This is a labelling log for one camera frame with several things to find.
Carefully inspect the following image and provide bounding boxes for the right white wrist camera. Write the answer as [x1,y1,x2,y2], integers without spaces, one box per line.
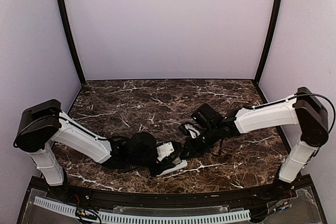
[178,122,203,139]

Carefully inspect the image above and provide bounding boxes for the grey battery cover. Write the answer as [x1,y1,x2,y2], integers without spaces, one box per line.
[173,157,181,165]

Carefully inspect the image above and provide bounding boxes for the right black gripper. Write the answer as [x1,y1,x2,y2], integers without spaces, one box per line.
[179,125,220,159]

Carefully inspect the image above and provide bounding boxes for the white remote control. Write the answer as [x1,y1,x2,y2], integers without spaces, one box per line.
[157,159,188,177]

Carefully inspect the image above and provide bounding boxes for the white slotted cable duct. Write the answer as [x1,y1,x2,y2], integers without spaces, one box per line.
[33,196,251,223]

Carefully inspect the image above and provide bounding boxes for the left black frame post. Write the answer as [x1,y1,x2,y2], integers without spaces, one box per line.
[57,0,86,85]

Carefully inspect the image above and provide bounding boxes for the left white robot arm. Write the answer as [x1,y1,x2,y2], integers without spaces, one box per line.
[13,99,181,201]

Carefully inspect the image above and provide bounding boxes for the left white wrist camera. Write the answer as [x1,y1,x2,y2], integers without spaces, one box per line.
[156,141,182,162]

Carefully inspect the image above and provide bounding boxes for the black front frame rail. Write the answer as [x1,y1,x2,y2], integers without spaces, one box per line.
[28,174,316,209]

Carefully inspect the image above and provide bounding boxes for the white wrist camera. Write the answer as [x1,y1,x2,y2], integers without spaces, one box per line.
[156,141,182,162]
[178,122,203,139]

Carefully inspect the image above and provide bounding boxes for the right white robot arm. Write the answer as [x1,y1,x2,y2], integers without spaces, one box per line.
[180,87,335,200]

